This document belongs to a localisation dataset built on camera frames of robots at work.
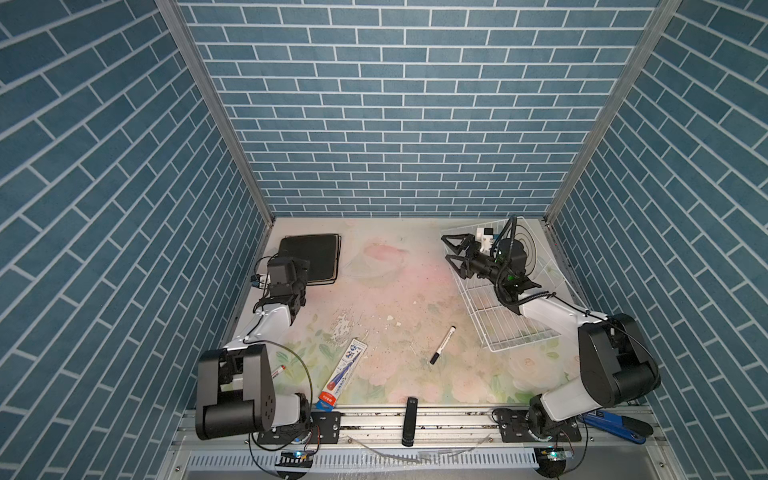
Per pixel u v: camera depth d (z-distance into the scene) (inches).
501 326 34.9
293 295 27.1
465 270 31.1
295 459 28.4
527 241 38.9
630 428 28.5
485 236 32.0
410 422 29.0
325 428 28.6
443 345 34.1
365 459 29.0
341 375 31.8
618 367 17.5
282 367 32.6
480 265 29.6
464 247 29.7
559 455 27.8
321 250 41.3
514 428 29.0
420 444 28.6
